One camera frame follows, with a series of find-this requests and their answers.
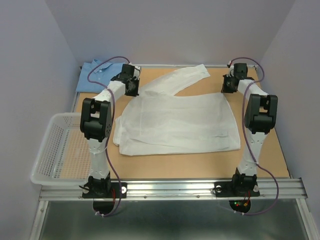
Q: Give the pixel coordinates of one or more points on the white plastic basket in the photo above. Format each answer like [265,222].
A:
[63,158]

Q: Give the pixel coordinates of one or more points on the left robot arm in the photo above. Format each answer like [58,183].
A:
[96,122]

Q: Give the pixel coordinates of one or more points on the metal front panel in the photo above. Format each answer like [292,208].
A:
[289,219]

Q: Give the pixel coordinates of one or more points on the aluminium mounting rail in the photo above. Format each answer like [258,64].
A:
[175,190]

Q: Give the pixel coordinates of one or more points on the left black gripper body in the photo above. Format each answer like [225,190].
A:
[133,92]

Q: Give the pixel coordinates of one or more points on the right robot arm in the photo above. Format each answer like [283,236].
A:
[259,113]

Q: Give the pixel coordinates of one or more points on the white long sleeve shirt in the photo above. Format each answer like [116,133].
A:
[159,122]

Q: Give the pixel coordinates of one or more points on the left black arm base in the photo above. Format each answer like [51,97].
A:
[106,204]

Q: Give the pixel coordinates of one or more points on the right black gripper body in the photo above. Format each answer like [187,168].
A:
[226,86]

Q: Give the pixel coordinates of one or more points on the folded blue shirt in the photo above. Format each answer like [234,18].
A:
[103,74]

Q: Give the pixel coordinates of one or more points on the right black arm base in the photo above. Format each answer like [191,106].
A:
[240,198]

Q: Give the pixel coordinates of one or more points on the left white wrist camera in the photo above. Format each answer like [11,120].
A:
[138,68]

